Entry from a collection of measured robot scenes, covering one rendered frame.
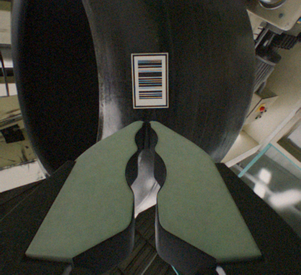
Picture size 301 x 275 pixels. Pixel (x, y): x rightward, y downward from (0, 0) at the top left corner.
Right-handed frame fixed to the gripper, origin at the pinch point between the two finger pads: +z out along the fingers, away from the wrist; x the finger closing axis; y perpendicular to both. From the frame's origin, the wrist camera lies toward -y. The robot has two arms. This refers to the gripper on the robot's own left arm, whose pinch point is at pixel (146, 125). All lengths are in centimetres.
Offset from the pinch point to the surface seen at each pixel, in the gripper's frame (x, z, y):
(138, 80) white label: -1.0, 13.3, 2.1
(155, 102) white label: 0.9, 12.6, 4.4
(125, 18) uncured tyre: -2.4, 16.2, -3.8
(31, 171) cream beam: -43, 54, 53
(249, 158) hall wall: 441, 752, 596
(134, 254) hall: -32, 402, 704
